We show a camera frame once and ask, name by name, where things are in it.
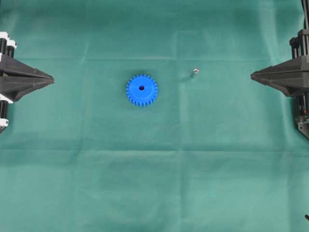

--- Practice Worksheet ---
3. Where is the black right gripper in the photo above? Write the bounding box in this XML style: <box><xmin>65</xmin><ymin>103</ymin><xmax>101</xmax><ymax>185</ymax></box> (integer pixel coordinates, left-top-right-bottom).
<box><xmin>250</xmin><ymin>29</ymin><xmax>309</xmax><ymax>140</ymax></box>

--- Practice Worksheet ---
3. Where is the blue plastic gear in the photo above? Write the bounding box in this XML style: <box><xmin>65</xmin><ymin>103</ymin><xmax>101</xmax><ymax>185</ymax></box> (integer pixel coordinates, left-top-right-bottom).
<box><xmin>126</xmin><ymin>74</ymin><xmax>158</xmax><ymax>107</ymax></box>

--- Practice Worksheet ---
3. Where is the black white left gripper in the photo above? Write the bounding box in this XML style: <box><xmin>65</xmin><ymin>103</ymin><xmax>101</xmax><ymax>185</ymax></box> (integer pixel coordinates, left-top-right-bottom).
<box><xmin>0</xmin><ymin>31</ymin><xmax>55</xmax><ymax>133</ymax></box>

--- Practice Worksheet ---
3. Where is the green table cloth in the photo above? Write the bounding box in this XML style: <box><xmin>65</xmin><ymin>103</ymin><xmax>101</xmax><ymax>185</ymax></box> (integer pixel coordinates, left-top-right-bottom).
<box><xmin>0</xmin><ymin>0</ymin><xmax>309</xmax><ymax>232</ymax></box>

